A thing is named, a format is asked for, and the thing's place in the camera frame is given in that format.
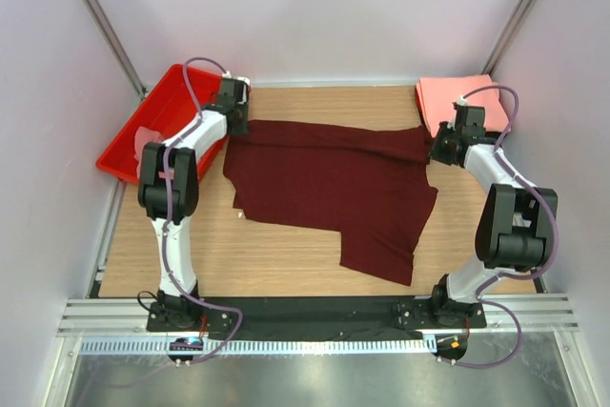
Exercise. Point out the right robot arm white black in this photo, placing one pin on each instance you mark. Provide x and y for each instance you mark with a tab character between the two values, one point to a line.
517	229

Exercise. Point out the aluminium front rail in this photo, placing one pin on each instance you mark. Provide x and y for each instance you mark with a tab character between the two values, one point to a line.
123	316

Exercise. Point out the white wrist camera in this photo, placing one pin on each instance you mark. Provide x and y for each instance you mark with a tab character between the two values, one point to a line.
460	102
237	87

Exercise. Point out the left aluminium frame post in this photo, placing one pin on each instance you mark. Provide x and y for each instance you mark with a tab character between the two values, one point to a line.
104	25

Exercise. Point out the slotted white cable duct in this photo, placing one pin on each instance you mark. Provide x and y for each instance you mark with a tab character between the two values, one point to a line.
190	346

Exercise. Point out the right aluminium frame post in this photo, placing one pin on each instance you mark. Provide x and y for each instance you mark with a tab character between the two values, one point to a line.
508	34

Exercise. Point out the pink crumpled t shirt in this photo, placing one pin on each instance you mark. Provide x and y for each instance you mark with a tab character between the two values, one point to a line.
142	137

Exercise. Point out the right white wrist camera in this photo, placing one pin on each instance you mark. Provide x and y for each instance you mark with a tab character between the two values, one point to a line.
460	102

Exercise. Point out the folded salmon pink t shirt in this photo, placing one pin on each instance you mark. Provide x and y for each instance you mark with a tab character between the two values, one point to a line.
438	95

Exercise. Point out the red plastic bin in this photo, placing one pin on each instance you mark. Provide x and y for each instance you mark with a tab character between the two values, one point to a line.
167	109

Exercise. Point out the aluminium frame post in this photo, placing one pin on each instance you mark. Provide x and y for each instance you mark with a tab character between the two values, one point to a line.
104	25
508	34

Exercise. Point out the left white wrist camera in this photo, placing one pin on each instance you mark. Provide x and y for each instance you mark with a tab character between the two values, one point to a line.
237	87

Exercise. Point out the folded red t shirt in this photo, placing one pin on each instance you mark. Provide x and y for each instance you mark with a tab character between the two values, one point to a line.
420	110

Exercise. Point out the dark maroon t shirt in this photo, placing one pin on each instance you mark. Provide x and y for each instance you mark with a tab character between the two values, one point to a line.
369	186

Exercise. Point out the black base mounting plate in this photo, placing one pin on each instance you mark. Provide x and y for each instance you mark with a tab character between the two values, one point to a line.
345	318

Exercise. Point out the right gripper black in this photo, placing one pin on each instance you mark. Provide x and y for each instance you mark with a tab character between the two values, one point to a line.
437	152

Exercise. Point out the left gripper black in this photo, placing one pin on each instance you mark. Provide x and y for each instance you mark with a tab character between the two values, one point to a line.
242	129

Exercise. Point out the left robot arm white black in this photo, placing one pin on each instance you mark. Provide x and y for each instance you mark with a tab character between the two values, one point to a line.
168	191

